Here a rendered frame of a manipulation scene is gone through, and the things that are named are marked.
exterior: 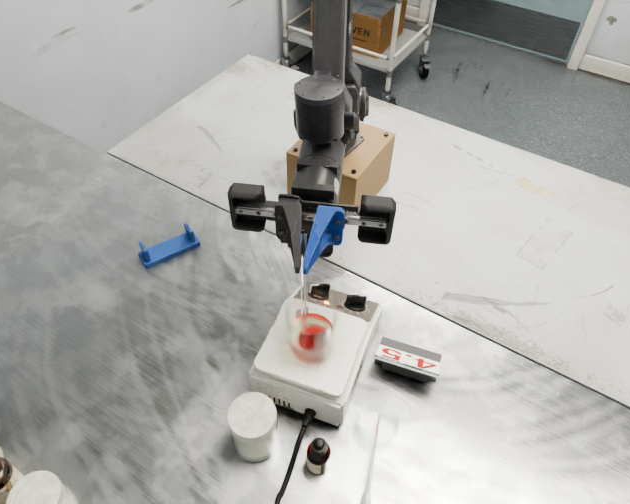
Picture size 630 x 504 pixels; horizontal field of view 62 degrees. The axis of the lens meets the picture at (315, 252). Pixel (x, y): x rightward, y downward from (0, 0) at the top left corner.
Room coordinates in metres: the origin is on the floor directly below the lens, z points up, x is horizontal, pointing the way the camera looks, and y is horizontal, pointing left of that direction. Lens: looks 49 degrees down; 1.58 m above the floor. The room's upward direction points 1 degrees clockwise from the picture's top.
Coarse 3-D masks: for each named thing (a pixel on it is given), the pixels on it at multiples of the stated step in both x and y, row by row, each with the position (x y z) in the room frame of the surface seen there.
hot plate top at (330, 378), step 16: (352, 320) 0.40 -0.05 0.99; (272, 336) 0.37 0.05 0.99; (336, 336) 0.38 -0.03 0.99; (352, 336) 0.38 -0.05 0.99; (272, 352) 0.35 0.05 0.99; (288, 352) 0.35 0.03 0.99; (336, 352) 0.35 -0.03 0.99; (352, 352) 0.35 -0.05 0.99; (256, 368) 0.33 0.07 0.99; (272, 368) 0.33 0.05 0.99; (288, 368) 0.33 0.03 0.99; (304, 368) 0.33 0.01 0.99; (320, 368) 0.33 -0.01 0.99; (336, 368) 0.33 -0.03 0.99; (352, 368) 0.33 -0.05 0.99; (304, 384) 0.31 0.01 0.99; (320, 384) 0.31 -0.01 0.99; (336, 384) 0.31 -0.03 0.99
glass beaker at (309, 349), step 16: (288, 304) 0.37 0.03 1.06; (320, 304) 0.39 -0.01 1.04; (336, 304) 0.37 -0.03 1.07; (288, 320) 0.36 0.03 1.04; (336, 320) 0.35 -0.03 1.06; (288, 336) 0.35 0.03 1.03; (304, 336) 0.33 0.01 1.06; (320, 336) 0.33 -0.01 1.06; (304, 352) 0.33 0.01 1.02; (320, 352) 0.33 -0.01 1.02
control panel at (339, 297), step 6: (306, 282) 0.51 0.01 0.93; (306, 288) 0.49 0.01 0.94; (330, 294) 0.48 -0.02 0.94; (336, 294) 0.48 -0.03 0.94; (342, 294) 0.48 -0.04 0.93; (348, 294) 0.49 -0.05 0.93; (336, 300) 0.46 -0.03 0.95; (342, 300) 0.47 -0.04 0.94; (366, 300) 0.48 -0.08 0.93; (342, 306) 0.45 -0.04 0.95; (366, 306) 0.46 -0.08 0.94; (372, 306) 0.46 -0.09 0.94; (342, 312) 0.43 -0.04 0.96; (348, 312) 0.43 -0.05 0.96; (354, 312) 0.43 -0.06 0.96; (360, 312) 0.44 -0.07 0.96; (366, 312) 0.44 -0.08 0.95; (372, 312) 0.44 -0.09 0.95; (366, 318) 0.42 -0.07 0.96
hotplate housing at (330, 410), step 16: (368, 336) 0.39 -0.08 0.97; (256, 384) 0.32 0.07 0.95; (272, 384) 0.32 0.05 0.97; (288, 384) 0.31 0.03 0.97; (352, 384) 0.32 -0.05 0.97; (272, 400) 0.32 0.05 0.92; (288, 400) 0.31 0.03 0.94; (304, 400) 0.30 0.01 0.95; (320, 400) 0.30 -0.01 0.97; (336, 400) 0.29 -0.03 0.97; (304, 416) 0.29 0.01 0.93; (320, 416) 0.29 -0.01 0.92; (336, 416) 0.29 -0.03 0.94
